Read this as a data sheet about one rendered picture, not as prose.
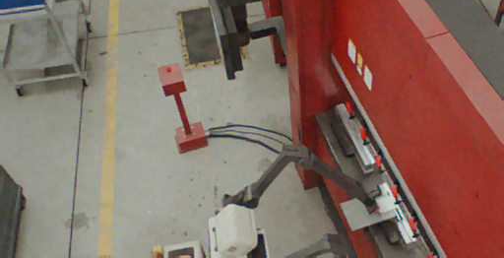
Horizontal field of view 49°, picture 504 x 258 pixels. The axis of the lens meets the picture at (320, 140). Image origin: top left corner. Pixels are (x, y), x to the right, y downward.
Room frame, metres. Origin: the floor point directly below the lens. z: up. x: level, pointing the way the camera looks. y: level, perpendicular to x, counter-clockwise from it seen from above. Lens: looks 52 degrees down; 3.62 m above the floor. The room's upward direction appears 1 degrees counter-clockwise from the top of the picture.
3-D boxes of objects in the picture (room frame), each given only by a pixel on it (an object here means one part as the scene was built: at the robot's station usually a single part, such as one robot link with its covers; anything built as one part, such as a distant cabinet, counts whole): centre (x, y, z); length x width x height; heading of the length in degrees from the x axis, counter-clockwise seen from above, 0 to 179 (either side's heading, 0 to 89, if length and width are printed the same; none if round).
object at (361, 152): (2.11, -0.21, 0.92); 0.50 x 0.06 x 0.10; 20
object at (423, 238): (1.24, -0.52, 1.26); 0.15 x 0.09 x 0.17; 20
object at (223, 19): (2.54, 0.56, 1.42); 0.45 x 0.12 x 0.36; 16
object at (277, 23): (2.72, 0.31, 1.18); 0.40 x 0.24 x 0.07; 20
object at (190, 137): (2.81, 1.08, 0.41); 0.25 x 0.20 x 0.83; 110
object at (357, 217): (1.55, -0.26, 1.00); 0.26 x 0.18 x 0.01; 110
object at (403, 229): (1.55, -0.42, 0.92); 0.39 x 0.06 x 0.10; 20
